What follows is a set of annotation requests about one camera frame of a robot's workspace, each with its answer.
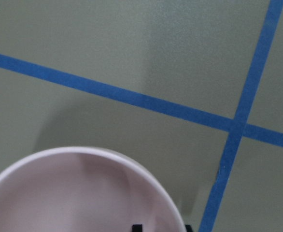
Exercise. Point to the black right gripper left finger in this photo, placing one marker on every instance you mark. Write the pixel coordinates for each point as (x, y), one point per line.
(136, 228)

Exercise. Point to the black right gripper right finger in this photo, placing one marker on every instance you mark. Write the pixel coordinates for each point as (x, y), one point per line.
(188, 228)

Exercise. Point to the pink plate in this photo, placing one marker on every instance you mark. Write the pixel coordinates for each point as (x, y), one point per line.
(84, 189)

